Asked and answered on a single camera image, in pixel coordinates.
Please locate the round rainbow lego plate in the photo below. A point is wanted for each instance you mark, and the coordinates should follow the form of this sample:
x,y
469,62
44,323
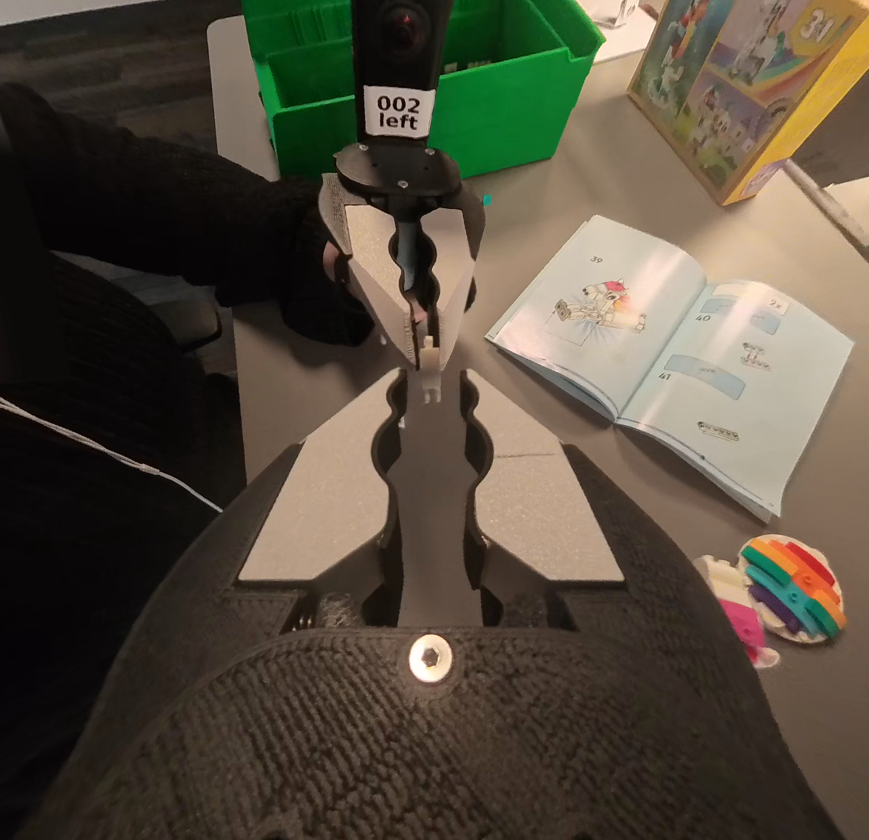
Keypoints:
x,y
794,582

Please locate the black chair armrest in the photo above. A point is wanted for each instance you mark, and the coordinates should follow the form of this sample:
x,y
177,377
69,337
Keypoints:
x,y
190,324

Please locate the person's left hand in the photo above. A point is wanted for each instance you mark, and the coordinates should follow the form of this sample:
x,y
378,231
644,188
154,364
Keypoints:
x,y
326,310

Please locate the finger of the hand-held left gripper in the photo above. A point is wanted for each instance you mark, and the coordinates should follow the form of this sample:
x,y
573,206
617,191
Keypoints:
x,y
370,263
455,270

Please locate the open blue instruction booklet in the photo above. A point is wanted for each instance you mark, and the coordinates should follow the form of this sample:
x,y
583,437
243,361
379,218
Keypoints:
x,y
679,351

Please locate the green plastic bin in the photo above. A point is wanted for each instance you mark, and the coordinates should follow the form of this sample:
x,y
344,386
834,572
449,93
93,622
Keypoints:
x,y
516,107

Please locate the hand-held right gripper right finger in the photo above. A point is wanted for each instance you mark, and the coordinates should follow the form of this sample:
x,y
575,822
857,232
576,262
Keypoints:
x,y
543,521

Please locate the person's left forearm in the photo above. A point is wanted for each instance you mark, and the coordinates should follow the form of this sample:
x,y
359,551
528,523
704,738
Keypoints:
x,y
149,195

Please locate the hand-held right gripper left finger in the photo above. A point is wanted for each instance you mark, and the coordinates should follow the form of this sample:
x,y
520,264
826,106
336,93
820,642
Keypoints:
x,y
319,514

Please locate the colourful lego set box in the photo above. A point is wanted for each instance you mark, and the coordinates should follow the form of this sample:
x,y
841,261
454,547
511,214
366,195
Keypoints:
x,y
740,79

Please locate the white lego leg piece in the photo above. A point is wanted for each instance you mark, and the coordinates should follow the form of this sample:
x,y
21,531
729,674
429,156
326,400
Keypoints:
x,y
429,375

